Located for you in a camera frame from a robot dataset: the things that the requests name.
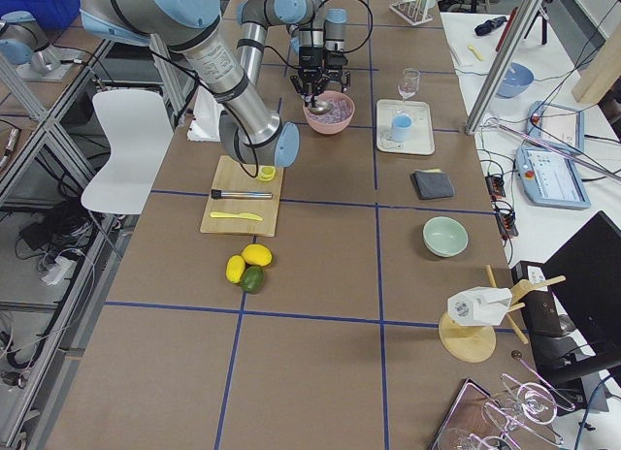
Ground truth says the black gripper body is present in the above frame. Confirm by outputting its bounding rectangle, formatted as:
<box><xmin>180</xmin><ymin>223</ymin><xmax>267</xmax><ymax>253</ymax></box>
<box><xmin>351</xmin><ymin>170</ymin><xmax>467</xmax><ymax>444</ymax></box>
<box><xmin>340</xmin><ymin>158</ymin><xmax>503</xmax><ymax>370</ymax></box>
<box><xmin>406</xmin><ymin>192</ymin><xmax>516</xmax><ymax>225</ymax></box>
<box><xmin>324</xmin><ymin>49</ymin><xmax>348</xmax><ymax>80</ymax></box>
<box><xmin>297</xmin><ymin>46</ymin><xmax>324</xmax><ymax>94</ymax></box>

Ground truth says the stainless steel ice scoop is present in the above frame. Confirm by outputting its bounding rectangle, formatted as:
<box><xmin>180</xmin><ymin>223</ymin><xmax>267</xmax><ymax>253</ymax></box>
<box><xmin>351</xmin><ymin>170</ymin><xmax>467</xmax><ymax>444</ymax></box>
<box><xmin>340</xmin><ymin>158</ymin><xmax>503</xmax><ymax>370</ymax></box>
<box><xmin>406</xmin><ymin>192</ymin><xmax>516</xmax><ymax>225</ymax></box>
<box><xmin>307</xmin><ymin>95</ymin><xmax>332</xmax><ymax>115</ymax></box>

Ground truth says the pile of ice cubes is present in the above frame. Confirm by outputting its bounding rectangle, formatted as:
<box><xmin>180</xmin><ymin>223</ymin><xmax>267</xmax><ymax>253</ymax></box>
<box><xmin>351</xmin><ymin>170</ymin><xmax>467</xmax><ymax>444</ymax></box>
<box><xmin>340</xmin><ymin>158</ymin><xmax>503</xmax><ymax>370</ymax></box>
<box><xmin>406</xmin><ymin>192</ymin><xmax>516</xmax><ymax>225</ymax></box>
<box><xmin>309</xmin><ymin>93</ymin><xmax>352</xmax><ymax>124</ymax></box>

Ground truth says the blue cup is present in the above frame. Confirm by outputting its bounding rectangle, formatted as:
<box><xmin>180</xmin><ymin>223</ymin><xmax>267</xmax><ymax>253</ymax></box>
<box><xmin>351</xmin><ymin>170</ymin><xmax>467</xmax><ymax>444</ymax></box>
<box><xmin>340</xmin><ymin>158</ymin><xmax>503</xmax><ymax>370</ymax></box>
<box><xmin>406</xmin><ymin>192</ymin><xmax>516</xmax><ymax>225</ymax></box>
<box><xmin>390</xmin><ymin>113</ymin><xmax>412</xmax><ymax>144</ymax></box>

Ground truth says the wooden cup tree stand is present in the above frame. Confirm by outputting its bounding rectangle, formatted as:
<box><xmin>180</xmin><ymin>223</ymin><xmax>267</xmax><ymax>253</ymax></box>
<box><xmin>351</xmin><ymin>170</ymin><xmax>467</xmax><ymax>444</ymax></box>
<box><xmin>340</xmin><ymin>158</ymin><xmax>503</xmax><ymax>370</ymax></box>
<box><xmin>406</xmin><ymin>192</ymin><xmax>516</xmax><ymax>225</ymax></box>
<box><xmin>438</xmin><ymin>265</ymin><xmax>566</xmax><ymax>363</ymax></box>

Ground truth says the pink bowl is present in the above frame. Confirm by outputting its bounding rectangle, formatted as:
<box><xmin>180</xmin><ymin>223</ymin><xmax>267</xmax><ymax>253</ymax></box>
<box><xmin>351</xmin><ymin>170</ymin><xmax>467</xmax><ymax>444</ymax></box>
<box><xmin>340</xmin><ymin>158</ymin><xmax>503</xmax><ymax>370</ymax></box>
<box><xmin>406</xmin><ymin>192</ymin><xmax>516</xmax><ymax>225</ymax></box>
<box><xmin>303</xmin><ymin>90</ymin><xmax>355</xmax><ymax>135</ymax></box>

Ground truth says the clear wine glass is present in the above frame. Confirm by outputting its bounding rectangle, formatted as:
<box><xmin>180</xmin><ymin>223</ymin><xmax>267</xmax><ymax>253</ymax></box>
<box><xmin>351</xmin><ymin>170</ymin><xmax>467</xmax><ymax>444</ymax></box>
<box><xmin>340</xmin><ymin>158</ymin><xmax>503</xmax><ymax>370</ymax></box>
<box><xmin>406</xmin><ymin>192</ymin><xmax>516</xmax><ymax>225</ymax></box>
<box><xmin>398</xmin><ymin>68</ymin><xmax>421</xmax><ymax>102</ymax></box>

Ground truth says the cream serving tray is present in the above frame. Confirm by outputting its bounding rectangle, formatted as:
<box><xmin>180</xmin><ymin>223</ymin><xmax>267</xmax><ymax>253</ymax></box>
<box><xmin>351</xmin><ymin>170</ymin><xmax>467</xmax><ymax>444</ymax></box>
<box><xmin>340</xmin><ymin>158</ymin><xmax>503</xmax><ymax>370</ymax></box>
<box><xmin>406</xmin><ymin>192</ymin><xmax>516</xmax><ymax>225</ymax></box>
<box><xmin>376</xmin><ymin>99</ymin><xmax>435</xmax><ymax>155</ymax></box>

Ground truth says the lemon slice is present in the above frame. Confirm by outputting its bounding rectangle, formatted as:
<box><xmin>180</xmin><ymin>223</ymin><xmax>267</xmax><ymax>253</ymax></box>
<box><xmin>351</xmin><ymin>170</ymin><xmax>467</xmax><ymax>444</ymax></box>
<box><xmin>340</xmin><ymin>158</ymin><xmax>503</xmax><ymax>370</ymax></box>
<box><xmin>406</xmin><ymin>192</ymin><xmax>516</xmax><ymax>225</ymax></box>
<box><xmin>256</xmin><ymin>166</ymin><xmax>277</xmax><ymax>182</ymax></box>

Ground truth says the wooden cutting board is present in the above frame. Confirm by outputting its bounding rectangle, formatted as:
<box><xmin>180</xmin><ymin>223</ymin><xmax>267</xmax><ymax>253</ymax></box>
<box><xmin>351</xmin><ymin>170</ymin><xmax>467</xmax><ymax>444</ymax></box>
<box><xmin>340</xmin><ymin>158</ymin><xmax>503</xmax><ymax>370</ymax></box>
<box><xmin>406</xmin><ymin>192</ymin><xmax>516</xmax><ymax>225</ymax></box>
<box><xmin>200</xmin><ymin>155</ymin><xmax>284</xmax><ymax>237</ymax></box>

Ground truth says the yellow plastic utensil on desk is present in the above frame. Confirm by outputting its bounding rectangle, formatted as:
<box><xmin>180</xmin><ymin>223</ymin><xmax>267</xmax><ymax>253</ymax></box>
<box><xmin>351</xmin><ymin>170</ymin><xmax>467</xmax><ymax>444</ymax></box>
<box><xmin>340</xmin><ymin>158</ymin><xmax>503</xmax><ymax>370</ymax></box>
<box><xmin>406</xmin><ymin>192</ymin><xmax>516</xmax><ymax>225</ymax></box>
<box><xmin>468</xmin><ymin>45</ymin><xmax>484</xmax><ymax>61</ymax></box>

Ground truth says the grey folded cloth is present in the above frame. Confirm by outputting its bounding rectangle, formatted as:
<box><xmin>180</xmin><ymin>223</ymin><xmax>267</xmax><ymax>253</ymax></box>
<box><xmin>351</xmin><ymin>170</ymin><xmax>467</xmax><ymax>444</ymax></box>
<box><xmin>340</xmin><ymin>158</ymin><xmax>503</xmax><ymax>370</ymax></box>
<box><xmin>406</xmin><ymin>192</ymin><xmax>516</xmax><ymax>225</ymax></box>
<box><xmin>410</xmin><ymin>170</ymin><xmax>455</xmax><ymax>200</ymax></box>

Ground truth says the steel muddler black tip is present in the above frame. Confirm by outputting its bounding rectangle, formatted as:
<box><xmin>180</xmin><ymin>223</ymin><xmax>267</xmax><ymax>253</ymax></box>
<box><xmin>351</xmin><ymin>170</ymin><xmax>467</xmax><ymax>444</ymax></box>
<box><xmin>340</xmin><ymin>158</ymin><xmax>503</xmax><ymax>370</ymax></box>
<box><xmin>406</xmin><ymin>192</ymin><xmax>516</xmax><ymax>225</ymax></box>
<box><xmin>210</xmin><ymin>189</ymin><xmax>274</xmax><ymax>200</ymax></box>

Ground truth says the yellow plastic knife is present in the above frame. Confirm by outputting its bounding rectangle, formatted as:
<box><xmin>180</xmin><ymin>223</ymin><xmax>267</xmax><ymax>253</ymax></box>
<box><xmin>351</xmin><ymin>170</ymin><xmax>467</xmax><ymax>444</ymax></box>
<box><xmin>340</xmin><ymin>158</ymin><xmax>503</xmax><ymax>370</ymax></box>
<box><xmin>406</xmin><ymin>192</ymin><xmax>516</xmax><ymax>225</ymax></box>
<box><xmin>209</xmin><ymin>211</ymin><xmax>264</xmax><ymax>222</ymax></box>

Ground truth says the white plastic chair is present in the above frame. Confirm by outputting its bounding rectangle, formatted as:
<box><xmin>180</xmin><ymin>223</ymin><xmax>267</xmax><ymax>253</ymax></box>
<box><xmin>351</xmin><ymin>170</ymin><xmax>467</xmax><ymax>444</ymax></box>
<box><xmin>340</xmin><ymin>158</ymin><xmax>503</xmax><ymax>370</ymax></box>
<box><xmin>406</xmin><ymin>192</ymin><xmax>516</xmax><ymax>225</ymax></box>
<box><xmin>81</xmin><ymin>88</ymin><xmax>174</xmax><ymax>214</ymax></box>

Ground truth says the blue bowl on desk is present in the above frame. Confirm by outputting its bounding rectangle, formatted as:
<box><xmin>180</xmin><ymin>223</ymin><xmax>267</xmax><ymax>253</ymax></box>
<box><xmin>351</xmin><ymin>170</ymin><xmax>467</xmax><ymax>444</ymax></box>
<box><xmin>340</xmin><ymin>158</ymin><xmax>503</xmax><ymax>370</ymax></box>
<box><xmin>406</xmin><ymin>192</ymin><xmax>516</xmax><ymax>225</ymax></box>
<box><xmin>496</xmin><ymin>62</ymin><xmax>535</xmax><ymax>99</ymax></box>

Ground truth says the yellow lemon round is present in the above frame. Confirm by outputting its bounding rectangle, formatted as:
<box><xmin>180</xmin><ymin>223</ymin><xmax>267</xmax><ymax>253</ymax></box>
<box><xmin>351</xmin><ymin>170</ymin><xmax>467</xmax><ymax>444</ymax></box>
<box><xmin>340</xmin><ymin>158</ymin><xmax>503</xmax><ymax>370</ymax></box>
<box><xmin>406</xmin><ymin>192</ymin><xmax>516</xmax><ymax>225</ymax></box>
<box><xmin>241</xmin><ymin>243</ymin><xmax>273</xmax><ymax>267</ymax></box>

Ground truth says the green bowl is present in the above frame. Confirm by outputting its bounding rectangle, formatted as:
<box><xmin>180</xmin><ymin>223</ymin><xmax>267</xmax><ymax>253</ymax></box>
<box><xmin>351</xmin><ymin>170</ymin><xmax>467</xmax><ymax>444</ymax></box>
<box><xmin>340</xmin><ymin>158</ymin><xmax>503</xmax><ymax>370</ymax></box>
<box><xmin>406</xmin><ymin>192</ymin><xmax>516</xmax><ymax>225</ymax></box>
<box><xmin>422</xmin><ymin>216</ymin><xmax>469</xmax><ymax>258</ymax></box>

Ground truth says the yellow lemon upper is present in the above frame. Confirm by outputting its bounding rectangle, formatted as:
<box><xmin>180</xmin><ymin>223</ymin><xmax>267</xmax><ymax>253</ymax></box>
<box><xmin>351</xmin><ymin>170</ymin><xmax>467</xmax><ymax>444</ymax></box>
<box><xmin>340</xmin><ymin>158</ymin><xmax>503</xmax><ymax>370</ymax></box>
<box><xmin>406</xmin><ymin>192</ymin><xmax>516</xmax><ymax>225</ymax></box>
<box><xmin>225</xmin><ymin>254</ymin><xmax>246</xmax><ymax>284</ymax></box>

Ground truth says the teach pendant far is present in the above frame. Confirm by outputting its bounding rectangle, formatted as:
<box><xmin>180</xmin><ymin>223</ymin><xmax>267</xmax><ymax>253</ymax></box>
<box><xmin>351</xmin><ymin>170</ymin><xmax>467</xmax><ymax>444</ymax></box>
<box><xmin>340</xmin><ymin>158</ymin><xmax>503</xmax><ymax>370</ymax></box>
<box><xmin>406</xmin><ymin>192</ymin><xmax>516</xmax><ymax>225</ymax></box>
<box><xmin>526</xmin><ymin>101</ymin><xmax>585</xmax><ymax>154</ymax></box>

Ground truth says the teach pendant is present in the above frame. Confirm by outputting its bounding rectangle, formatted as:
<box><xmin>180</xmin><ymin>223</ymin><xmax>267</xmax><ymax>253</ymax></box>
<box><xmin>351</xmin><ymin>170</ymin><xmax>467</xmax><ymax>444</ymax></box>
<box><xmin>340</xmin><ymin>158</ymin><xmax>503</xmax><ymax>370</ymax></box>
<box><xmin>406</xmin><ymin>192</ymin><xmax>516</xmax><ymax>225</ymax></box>
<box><xmin>526</xmin><ymin>101</ymin><xmax>585</xmax><ymax>154</ymax></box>
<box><xmin>515</xmin><ymin>146</ymin><xmax>591</xmax><ymax>209</ymax></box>

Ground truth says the teach pendant near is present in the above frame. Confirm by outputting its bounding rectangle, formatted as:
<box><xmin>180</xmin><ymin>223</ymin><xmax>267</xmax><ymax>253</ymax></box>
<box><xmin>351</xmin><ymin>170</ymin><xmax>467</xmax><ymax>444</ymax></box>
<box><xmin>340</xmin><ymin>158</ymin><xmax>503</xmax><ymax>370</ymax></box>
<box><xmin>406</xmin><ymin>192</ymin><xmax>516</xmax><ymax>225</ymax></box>
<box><xmin>515</xmin><ymin>146</ymin><xmax>591</xmax><ymax>209</ymax></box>

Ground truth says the blue storage crate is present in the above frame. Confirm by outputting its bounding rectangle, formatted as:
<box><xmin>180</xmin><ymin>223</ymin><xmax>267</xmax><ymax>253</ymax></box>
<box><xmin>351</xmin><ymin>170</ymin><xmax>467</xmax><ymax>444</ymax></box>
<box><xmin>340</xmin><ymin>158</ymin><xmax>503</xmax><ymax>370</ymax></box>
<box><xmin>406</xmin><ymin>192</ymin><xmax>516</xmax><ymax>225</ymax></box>
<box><xmin>1</xmin><ymin>0</ymin><xmax>81</xmax><ymax>30</ymax></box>

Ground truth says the black monitor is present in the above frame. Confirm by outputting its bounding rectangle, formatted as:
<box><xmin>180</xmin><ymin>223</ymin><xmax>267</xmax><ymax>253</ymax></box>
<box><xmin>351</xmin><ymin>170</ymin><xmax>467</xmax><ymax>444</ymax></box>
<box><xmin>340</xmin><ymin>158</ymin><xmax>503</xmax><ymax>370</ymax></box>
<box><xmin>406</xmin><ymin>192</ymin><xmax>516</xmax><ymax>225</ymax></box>
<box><xmin>542</xmin><ymin>210</ymin><xmax>620</xmax><ymax>384</ymax></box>

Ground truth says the white wire cup rack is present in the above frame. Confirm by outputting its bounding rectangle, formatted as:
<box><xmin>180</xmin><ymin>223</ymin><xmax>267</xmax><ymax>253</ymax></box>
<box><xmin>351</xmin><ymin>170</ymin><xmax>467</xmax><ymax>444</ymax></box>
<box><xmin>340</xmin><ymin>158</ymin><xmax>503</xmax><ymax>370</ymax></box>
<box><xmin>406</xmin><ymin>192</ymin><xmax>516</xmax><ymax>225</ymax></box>
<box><xmin>389</xmin><ymin>0</ymin><xmax>437</xmax><ymax>26</ymax></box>

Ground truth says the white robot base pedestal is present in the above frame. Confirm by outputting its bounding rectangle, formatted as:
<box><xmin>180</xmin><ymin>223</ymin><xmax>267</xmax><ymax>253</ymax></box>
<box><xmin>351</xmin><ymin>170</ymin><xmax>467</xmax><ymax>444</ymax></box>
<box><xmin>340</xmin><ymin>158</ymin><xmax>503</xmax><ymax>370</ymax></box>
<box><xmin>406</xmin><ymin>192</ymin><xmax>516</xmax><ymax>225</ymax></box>
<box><xmin>187</xmin><ymin>87</ymin><xmax>223</xmax><ymax>143</ymax></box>

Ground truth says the aluminium frame post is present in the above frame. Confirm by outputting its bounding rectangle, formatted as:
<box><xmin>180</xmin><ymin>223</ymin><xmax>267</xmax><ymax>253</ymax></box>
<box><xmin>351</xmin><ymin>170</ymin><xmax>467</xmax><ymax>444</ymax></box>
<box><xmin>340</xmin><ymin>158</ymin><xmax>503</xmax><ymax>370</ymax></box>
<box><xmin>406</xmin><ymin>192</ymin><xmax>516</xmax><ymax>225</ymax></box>
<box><xmin>465</xmin><ymin>0</ymin><xmax>543</xmax><ymax>135</ymax></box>

